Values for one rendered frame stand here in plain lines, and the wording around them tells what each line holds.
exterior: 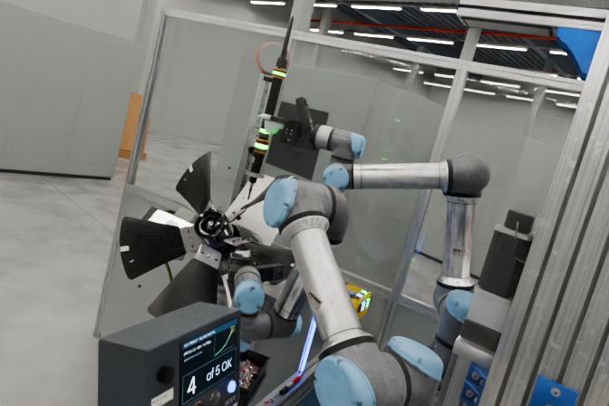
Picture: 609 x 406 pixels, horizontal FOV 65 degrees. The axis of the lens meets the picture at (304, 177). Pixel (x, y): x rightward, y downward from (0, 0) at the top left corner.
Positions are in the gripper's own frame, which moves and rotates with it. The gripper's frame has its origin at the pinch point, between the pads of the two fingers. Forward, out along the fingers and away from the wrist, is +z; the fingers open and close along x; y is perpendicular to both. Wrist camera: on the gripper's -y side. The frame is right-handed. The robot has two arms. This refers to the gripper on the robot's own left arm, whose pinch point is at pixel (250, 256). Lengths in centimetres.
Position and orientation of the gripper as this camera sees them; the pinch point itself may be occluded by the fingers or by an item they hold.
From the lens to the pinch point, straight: 157.8
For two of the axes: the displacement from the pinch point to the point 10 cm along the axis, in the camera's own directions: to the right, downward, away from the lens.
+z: -1.6, -1.6, 9.7
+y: -9.8, -1.2, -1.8
